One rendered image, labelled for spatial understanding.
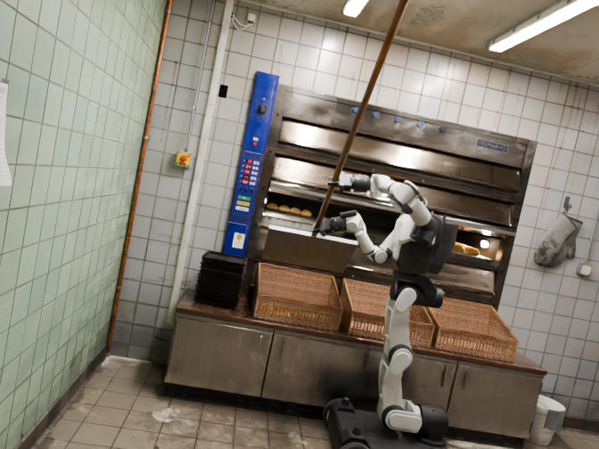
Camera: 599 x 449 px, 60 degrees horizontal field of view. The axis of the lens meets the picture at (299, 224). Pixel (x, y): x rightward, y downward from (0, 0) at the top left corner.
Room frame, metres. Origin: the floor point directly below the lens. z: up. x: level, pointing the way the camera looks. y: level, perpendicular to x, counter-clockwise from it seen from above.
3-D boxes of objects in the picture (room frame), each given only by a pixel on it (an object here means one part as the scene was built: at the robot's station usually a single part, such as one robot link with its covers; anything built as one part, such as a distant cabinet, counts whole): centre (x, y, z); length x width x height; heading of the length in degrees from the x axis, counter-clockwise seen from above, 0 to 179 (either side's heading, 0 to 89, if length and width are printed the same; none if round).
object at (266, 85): (4.54, 0.52, 1.07); 1.93 x 0.16 x 2.15; 6
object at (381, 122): (3.76, -0.62, 1.99); 1.80 x 0.08 x 0.21; 96
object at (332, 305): (3.41, -0.07, 0.72); 0.56 x 0.49 x 0.28; 97
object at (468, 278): (3.74, -0.63, 1.02); 1.79 x 0.11 x 0.19; 96
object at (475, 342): (3.54, -1.27, 0.72); 0.56 x 0.49 x 0.28; 95
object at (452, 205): (3.74, -0.63, 1.54); 1.79 x 0.11 x 0.19; 96
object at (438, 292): (2.86, -0.72, 1.01); 0.28 x 0.13 x 0.18; 95
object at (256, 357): (3.44, -0.55, 0.29); 2.42 x 0.56 x 0.58; 96
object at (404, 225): (2.85, -0.69, 1.27); 0.34 x 0.30 x 0.36; 1
